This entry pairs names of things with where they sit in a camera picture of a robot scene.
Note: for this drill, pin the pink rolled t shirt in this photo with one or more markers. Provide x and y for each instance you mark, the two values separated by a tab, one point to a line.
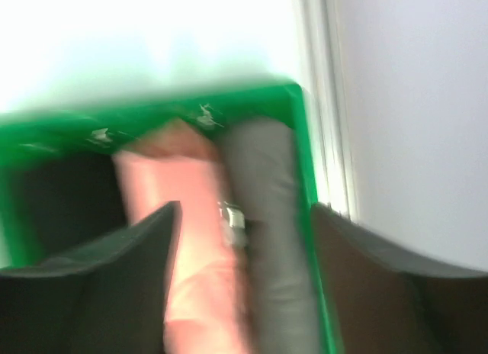
206	301

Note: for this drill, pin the grey t shirt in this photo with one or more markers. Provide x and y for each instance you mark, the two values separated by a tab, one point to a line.
261	163

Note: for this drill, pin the black rolled t shirt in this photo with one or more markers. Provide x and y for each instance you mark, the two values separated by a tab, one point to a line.
65	202

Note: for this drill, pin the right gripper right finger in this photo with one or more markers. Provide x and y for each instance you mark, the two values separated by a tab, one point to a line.
389	299

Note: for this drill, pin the right aluminium corner post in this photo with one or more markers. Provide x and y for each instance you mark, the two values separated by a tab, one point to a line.
323	78

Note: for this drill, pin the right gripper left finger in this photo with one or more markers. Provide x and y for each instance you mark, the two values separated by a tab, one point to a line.
105	296

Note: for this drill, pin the green plastic tray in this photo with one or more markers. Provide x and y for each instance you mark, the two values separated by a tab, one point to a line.
105	126

